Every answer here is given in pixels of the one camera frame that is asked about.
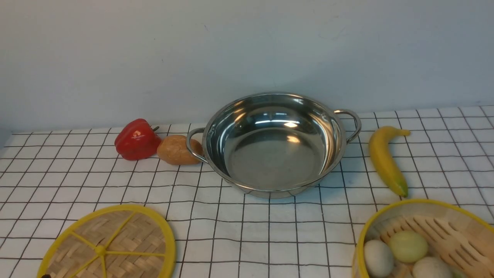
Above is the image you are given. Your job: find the red bell pepper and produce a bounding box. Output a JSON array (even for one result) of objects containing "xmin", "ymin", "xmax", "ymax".
[{"xmin": 114, "ymin": 119, "xmax": 162, "ymax": 161}]

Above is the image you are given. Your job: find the yellow-rimmed bamboo steamer basket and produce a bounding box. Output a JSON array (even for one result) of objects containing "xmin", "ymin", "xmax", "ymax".
[{"xmin": 351, "ymin": 199, "xmax": 494, "ymax": 278}]

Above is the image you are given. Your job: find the white grid-pattern tablecloth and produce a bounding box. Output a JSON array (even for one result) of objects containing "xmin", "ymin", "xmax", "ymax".
[{"xmin": 0, "ymin": 106, "xmax": 494, "ymax": 278}]

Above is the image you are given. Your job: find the brown potato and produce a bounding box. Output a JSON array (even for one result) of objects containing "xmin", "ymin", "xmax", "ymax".
[{"xmin": 157, "ymin": 134, "xmax": 200, "ymax": 165}]

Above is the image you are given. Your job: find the yellow banana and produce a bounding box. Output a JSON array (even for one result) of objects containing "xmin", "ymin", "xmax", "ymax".
[{"xmin": 369, "ymin": 125, "xmax": 411, "ymax": 198}]

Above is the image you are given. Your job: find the white round bun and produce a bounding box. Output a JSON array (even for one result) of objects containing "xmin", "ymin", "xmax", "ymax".
[
  {"xmin": 412, "ymin": 257, "xmax": 453, "ymax": 278},
  {"xmin": 364, "ymin": 240, "xmax": 394, "ymax": 278}
]

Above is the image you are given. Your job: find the stainless steel two-handled pot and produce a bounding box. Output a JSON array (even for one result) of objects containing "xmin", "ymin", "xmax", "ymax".
[{"xmin": 186, "ymin": 92, "xmax": 362, "ymax": 199}]

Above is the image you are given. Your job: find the yellow-rimmed woven bamboo lid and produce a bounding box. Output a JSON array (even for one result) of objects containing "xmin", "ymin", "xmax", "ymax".
[{"xmin": 37, "ymin": 204, "xmax": 177, "ymax": 278}]

